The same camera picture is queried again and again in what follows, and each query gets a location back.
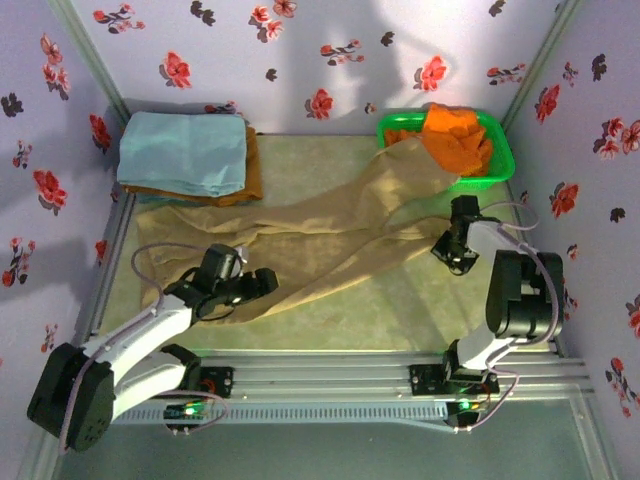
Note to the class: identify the aluminium corner post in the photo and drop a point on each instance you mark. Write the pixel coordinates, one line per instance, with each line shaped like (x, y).
(540, 65)
(95, 70)

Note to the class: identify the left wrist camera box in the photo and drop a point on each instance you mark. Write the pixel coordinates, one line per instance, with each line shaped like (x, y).
(222, 262)

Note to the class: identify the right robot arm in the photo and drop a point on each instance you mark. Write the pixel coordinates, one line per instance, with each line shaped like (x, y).
(520, 300)

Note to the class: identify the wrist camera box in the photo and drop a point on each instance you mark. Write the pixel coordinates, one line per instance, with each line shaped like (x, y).
(465, 206)
(222, 262)

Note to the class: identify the orange trousers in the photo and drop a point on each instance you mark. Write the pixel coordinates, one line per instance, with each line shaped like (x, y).
(450, 140)

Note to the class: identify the light teal folded trousers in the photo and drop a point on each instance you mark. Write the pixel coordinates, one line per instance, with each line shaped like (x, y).
(185, 150)

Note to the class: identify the green plastic basket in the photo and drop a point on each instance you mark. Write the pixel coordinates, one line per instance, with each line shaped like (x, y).
(480, 185)

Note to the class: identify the light blue denim trousers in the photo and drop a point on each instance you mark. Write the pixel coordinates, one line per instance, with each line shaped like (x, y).
(147, 199)

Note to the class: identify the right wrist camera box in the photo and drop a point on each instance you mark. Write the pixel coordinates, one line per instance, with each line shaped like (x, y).
(465, 206)

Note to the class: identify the beige trousers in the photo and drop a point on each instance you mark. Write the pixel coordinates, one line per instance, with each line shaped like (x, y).
(310, 240)

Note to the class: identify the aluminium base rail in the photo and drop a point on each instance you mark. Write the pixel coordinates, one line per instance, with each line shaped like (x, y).
(325, 375)

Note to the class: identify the brown folded trousers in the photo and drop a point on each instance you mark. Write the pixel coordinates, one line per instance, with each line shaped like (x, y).
(252, 170)

